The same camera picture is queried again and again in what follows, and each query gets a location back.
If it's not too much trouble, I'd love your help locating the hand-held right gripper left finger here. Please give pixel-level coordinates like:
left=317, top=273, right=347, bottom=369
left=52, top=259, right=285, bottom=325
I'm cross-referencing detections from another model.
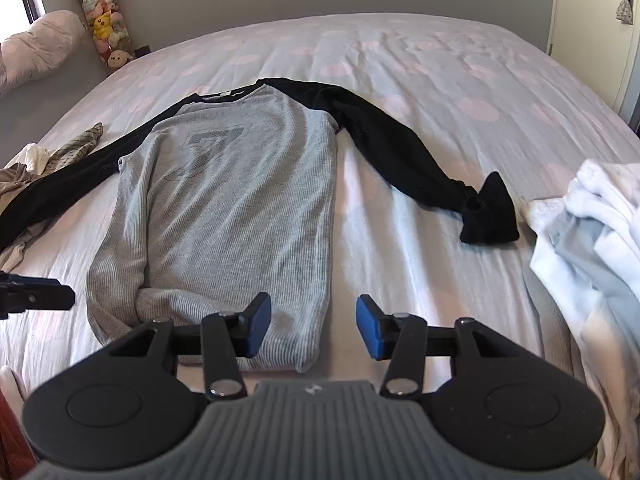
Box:
left=107, top=292, right=273, bottom=403

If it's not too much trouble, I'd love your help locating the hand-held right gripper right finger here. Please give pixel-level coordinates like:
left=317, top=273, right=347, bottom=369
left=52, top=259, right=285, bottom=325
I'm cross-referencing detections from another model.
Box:
left=355, top=295, right=538, bottom=403

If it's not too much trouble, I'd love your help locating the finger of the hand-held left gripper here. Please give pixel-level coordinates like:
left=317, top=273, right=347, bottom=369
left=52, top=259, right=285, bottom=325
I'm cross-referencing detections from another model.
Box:
left=0, top=270, right=76, bottom=320

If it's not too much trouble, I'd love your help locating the grey shirt with black sleeves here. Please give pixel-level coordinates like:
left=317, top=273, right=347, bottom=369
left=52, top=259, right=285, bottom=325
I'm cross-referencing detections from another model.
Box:
left=0, top=77, right=521, bottom=373

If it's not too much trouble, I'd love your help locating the beige pink garment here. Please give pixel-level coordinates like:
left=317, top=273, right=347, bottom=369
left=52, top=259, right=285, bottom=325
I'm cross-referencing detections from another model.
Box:
left=0, top=162, right=46, bottom=272

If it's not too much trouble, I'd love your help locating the red cloth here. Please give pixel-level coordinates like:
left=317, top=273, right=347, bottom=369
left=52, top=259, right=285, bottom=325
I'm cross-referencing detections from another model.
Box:
left=0, top=389, right=37, bottom=480

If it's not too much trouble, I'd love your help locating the white crumpled garment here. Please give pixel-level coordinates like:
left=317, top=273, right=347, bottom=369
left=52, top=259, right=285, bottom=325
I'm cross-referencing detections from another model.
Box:
left=15, top=143, right=52, bottom=174

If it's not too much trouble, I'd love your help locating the striped olive garment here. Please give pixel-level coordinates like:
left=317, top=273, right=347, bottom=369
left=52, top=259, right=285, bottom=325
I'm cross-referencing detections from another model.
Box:
left=47, top=122, right=104, bottom=177

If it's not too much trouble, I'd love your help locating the light grey garment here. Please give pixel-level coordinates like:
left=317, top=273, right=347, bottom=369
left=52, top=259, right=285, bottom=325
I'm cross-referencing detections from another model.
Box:
left=547, top=210, right=640, bottom=323

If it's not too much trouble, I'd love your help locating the pink dotted pillow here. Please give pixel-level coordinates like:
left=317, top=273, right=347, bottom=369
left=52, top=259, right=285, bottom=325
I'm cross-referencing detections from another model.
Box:
left=0, top=9, right=88, bottom=98

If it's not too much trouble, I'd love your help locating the bed with pink dotted sheet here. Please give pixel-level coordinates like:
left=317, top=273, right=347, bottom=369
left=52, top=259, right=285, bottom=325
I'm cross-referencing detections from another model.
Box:
left=0, top=12, right=640, bottom=480

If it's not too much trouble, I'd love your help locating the white fleece garment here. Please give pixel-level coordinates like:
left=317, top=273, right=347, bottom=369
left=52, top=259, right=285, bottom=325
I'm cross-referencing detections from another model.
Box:
left=522, top=159, right=640, bottom=480

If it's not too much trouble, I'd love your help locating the clear tube of plush toys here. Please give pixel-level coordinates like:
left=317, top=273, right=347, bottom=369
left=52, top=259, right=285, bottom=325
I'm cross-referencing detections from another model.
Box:
left=67, top=0, right=136, bottom=68

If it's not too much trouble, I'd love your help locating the cream door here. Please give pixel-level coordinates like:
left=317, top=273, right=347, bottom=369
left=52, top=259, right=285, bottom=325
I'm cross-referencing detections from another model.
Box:
left=547, top=0, right=640, bottom=128

